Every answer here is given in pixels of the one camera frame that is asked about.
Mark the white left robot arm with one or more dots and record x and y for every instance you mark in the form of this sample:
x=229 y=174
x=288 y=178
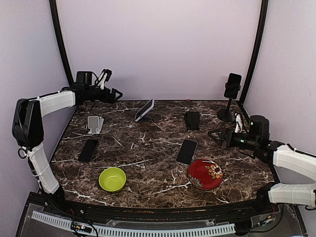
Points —
x=27 y=127

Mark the black pole phone stand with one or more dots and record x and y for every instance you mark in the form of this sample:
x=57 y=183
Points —
x=225 y=114

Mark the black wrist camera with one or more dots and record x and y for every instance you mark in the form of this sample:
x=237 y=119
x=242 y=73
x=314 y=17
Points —
x=259 y=126
x=84 y=78

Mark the white slotted cable duct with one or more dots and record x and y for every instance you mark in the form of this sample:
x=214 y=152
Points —
x=129 y=229

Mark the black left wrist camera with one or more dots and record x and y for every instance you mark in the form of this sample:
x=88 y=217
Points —
x=84 y=78

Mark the lavender phone on stand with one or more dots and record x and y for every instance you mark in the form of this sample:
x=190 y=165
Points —
x=144 y=110

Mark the white folding phone stand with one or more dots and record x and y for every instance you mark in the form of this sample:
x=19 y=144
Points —
x=94 y=124

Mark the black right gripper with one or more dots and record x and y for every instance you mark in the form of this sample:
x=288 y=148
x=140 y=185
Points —
x=219 y=142

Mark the lime green bowl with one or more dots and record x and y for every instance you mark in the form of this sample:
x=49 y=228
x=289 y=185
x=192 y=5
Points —
x=112 y=179

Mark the black folding phone stand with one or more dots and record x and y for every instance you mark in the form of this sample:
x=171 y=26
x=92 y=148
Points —
x=192 y=120

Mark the black phone on pole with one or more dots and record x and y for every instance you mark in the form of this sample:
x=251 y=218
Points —
x=232 y=86

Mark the black front rail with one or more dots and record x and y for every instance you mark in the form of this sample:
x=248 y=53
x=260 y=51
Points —
x=93 y=210

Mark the red floral plate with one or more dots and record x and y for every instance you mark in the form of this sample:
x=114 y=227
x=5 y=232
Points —
x=205 y=174

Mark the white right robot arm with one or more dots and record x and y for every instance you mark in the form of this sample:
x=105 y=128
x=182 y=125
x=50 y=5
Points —
x=277 y=154

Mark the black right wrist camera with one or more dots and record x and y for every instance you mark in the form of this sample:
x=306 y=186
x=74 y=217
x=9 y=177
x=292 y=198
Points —
x=259 y=126

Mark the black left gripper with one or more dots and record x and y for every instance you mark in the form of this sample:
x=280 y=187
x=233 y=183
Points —
x=105 y=99

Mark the black right frame post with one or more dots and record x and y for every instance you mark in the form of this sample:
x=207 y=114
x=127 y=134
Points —
x=255 y=51

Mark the black left frame post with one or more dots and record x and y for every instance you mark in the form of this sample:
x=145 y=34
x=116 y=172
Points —
x=60 y=41

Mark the purple phone dark screen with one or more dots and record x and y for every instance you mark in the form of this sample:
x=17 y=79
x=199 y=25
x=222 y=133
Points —
x=88 y=151

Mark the phone in clear case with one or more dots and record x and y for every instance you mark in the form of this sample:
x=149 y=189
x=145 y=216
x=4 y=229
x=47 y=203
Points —
x=186 y=152

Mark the black frame post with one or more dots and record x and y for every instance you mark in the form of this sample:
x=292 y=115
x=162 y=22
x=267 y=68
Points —
x=255 y=51
x=60 y=41

